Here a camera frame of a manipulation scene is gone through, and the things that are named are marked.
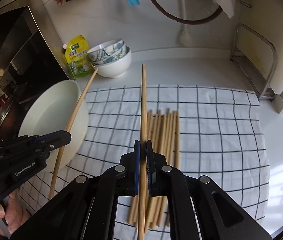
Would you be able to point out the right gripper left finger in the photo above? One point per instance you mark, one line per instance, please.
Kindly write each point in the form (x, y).
(125, 175)

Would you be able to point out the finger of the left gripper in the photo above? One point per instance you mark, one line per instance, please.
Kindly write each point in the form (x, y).
(40, 151)
(56, 138)

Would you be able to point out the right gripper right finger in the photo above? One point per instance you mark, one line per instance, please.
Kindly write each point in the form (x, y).
(163, 179)

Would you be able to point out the wooden chopstick two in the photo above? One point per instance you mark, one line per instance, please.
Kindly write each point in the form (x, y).
(151, 182)

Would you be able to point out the wooden chopstick four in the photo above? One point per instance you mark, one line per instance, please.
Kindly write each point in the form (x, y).
(157, 200)

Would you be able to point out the person's left hand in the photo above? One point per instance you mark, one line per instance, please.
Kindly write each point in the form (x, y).
(15, 214)

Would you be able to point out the large white plastic basin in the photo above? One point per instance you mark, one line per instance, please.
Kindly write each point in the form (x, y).
(52, 111)

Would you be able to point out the pot with glass lid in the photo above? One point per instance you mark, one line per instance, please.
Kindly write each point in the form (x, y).
(11, 116)

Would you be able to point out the white blue checked cloth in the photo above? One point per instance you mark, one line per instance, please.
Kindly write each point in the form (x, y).
(220, 137)

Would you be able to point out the yellow seasoning pouch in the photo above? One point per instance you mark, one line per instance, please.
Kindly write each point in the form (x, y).
(76, 55)

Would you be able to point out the plain white bowl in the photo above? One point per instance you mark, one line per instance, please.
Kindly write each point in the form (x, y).
(115, 69)

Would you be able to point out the blue patterned bowl upper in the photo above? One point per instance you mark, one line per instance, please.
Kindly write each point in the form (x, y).
(106, 49)

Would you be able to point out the steel stove side panel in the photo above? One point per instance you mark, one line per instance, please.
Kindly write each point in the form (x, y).
(39, 20)

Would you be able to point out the metal dish rack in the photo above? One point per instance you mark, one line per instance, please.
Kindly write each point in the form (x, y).
(256, 58)

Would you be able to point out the round wooden rimmed sieve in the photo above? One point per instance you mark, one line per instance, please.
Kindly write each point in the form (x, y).
(192, 12)

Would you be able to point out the white hanging brush handle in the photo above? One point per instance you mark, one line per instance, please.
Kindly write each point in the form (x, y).
(184, 36)

